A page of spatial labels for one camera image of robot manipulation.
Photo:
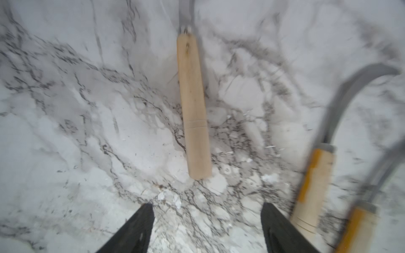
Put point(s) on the sickle wooden handle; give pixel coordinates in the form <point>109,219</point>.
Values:
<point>308,207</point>
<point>364,217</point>
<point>193,106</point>

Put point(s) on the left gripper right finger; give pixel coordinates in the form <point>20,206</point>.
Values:
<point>280,235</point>

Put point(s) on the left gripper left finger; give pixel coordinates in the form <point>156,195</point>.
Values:
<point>134,235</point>

